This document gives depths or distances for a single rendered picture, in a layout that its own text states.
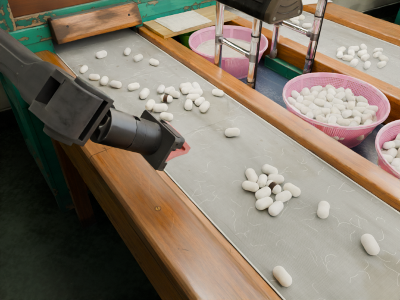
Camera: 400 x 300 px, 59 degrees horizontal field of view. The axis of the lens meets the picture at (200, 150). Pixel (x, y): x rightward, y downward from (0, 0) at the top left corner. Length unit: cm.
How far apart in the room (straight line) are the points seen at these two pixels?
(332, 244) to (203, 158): 31
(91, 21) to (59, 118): 81
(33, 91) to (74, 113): 7
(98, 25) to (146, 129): 75
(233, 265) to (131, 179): 27
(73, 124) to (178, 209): 26
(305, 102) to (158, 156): 53
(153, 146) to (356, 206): 40
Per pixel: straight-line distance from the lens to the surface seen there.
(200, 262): 59
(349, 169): 79
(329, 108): 101
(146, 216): 65
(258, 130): 88
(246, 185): 71
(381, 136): 92
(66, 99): 49
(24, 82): 55
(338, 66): 117
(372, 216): 75
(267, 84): 120
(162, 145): 59
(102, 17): 129
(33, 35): 128
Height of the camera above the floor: 126
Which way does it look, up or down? 40 degrees down
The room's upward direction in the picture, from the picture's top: straight up
